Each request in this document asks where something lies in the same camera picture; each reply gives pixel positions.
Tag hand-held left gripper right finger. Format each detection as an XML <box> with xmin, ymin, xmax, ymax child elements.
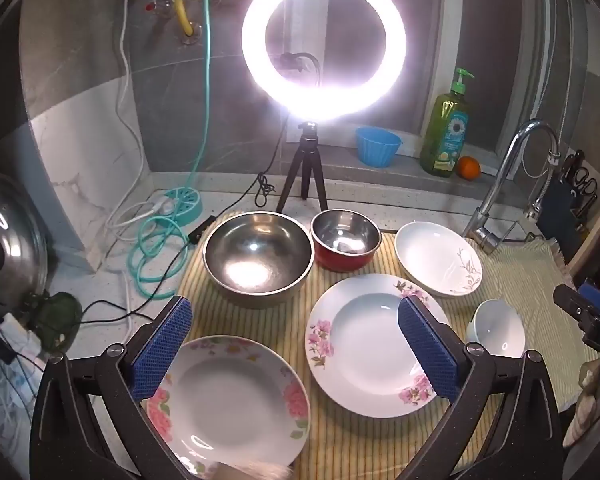
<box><xmin>397</xmin><ymin>294</ymin><xmax>566</xmax><ymax>480</ymax></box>

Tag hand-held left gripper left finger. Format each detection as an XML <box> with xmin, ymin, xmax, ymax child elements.
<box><xmin>29</xmin><ymin>295</ymin><xmax>193</xmax><ymax>480</ymax></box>

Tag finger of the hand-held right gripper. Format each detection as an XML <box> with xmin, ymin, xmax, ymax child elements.
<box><xmin>553</xmin><ymin>280</ymin><xmax>600</xmax><ymax>320</ymax></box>

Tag white plate small pink flowers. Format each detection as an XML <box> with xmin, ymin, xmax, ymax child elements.
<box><xmin>305</xmin><ymin>273</ymin><xmax>453</xmax><ymax>418</ymax></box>

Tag white plate large pink flowers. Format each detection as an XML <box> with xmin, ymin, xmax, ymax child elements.
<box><xmin>145</xmin><ymin>335</ymin><xmax>311</xmax><ymax>478</ymax></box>

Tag white bowl with branch print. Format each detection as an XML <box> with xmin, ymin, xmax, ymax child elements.
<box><xmin>395</xmin><ymin>221</ymin><xmax>483</xmax><ymax>299</ymax></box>

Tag large stainless steel bowl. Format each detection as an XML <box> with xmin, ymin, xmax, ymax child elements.
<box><xmin>202</xmin><ymin>211</ymin><xmax>316</xmax><ymax>309</ymax></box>

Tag person's right hand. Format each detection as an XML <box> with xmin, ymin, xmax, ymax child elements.
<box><xmin>562</xmin><ymin>360</ymin><xmax>600</xmax><ymax>448</ymax></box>

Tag person's left hand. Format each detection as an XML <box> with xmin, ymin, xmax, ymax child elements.
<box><xmin>214</xmin><ymin>461</ymin><xmax>292</xmax><ymax>480</ymax></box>

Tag pale green striped cloth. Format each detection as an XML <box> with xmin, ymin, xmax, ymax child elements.
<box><xmin>472</xmin><ymin>240</ymin><xmax>600</xmax><ymax>411</ymax></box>

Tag small white bowl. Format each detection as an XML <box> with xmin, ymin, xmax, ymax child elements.
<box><xmin>466</xmin><ymin>299</ymin><xmax>527</xmax><ymax>359</ymax></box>

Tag black knife holder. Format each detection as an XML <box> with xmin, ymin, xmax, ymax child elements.
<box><xmin>550</xmin><ymin>150</ymin><xmax>600</xmax><ymax>261</ymax></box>

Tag dark green scrubber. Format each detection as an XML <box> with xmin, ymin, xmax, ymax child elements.
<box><xmin>25</xmin><ymin>292</ymin><xmax>83</xmax><ymax>353</ymax></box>

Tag black scissors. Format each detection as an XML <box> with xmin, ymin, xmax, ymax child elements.
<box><xmin>572</xmin><ymin>162</ymin><xmax>599</xmax><ymax>197</ymax></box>

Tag yellow striped cloth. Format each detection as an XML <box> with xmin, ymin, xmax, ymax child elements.
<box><xmin>172</xmin><ymin>210</ymin><xmax>511</xmax><ymax>480</ymax></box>

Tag white power adapter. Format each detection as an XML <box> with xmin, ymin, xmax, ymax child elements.
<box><xmin>0</xmin><ymin>312</ymin><xmax>41</xmax><ymax>356</ymax></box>

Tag red stainless steel bowl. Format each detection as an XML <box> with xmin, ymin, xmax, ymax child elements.
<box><xmin>310</xmin><ymin>208</ymin><xmax>382</xmax><ymax>273</ymax></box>

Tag chrome kitchen faucet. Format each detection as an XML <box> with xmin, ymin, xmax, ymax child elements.
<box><xmin>462</xmin><ymin>119</ymin><xmax>561</xmax><ymax>256</ymax></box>

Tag orange fruit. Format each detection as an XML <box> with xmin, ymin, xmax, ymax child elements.
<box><xmin>456</xmin><ymin>156</ymin><xmax>482</xmax><ymax>180</ymax></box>

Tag steel pot lid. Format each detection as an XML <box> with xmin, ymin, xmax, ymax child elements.
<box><xmin>0</xmin><ymin>171</ymin><xmax>48</xmax><ymax>311</ymax></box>

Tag blue ribbed plastic bowl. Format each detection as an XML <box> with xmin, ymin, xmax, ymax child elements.
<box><xmin>355</xmin><ymin>126</ymin><xmax>402</xmax><ymax>168</ymax></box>

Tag green dish soap bottle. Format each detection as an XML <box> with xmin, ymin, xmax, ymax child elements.
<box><xmin>420</xmin><ymin>67</ymin><xmax>476</xmax><ymax>178</ymax></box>

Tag black tripod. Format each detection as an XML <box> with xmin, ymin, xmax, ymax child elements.
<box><xmin>275</xmin><ymin>121</ymin><xmax>329</xmax><ymax>213</ymax></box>

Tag black thin cable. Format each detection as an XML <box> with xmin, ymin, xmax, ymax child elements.
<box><xmin>75</xmin><ymin>300</ymin><xmax>153</xmax><ymax>325</ymax></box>

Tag black ring light cable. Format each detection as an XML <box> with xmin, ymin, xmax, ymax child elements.
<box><xmin>187</xmin><ymin>120</ymin><xmax>291</xmax><ymax>246</ymax></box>

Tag teal hose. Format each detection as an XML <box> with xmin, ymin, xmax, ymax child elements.
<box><xmin>125</xmin><ymin>0</ymin><xmax>231</xmax><ymax>301</ymax></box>

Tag white cable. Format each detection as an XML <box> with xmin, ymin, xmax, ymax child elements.
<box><xmin>105</xmin><ymin>0</ymin><xmax>173</xmax><ymax>241</ymax></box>

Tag white ring light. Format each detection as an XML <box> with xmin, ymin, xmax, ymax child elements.
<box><xmin>241</xmin><ymin>0</ymin><xmax>407</xmax><ymax>122</ymax></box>

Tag yellow hose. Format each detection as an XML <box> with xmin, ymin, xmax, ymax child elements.
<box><xmin>175</xmin><ymin>0</ymin><xmax>202</xmax><ymax>41</ymax></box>

